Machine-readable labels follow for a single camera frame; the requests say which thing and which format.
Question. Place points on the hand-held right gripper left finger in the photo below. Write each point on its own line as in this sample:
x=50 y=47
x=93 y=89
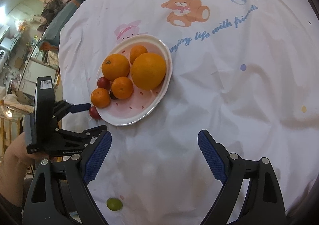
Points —
x=97 y=157

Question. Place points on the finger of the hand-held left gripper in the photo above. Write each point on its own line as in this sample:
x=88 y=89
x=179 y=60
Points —
x=79 y=108
x=82 y=137

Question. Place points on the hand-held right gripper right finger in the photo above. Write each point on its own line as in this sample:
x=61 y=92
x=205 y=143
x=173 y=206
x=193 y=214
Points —
x=211 y=157

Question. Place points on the red cherry tomato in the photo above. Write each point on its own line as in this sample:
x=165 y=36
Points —
x=102 y=83
x=94 y=113

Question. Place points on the small mandarin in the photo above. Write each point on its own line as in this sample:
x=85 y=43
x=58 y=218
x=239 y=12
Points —
x=122 y=88
x=137 y=53
x=100 y=98

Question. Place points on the dark grape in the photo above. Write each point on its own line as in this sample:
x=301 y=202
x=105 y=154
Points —
x=113 y=95

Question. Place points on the white and pink plate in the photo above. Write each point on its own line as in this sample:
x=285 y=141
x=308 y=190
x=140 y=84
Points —
x=139 y=105

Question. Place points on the large orange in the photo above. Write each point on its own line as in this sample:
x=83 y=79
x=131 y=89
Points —
x=148 y=71

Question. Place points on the person's left forearm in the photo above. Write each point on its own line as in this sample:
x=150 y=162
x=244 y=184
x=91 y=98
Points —
x=15 y=165

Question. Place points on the white cabinet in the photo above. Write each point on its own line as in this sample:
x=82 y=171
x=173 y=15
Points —
x=35 y=73

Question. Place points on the green grape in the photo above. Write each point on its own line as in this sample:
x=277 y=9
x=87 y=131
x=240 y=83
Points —
x=114 y=204

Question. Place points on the medium orange with stem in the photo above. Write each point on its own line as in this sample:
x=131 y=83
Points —
x=116 y=66

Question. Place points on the white printed bedsheet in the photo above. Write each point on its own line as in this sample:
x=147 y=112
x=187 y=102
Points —
x=224 y=90

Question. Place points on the teal and orange furniture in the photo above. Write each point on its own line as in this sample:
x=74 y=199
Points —
x=57 y=25

